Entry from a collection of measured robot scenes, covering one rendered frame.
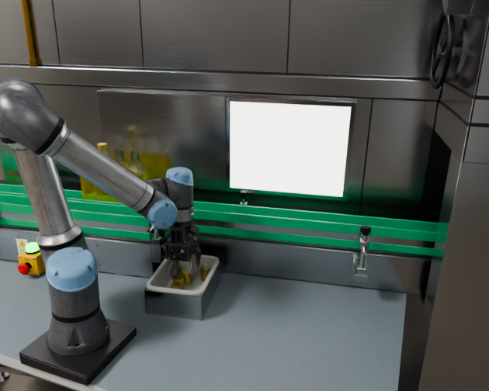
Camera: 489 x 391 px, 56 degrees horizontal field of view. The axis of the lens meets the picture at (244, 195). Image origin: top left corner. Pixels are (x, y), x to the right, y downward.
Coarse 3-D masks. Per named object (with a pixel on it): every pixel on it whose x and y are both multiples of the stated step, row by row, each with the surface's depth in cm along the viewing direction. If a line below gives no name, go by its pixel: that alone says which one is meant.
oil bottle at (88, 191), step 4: (80, 180) 159; (84, 180) 159; (84, 184) 159; (88, 184) 159; (84, 188) 160; (88, 188) 159; (92, 188) 159; (84, 192) 160; (88, 192) 160; (92, 192) 160; (84, 196) 161; (88, 196) 160; (92, 196) 160; (96, 196) 161
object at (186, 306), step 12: (216, 276) 144; (216, 288) 146; (156, 300) 132; (168, 300) 131; (180, 300) 130; (192, 300) 129; (204, 300) 132; (156, 312) 133; (168, 312) 132; (180, 312) 132; (192, 312) 131; (204, 312) 134
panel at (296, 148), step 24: (240, 120) 155; (264, 120) 154; (288, 120) 152; (312, 120) 151; (336, 120) 149; (240, 144) 158; (264, 144) 157; (288, 144) 155; (312, 144) 153; (336, 144) 152; (240, 168) 162; (264, 168) 160; (288, 168) 158; (312, 168) 156; (336, 168) 155; (312, 192) 159; (336, 192) 157
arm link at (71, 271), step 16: (64, 256) 112; (80, 256) 113; (48, 272) 108; (64, 272) 107; (80, 272) 108; (96, 272) 113; (48, 288) 112; (64, 288) 107; (80, 288) 109; (96, 288) 114; (64, 304) 109; (80, 304) 110; (96, 304) 114
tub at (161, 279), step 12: (168, 264) 147; (180, 264) 151; (204, 264) 149; (216, 264) 144; (156, 276) 137; (168, 276) 147; (156, 288) 130; (168, 288) 130; (192, 288) 143; (204, 288) 131
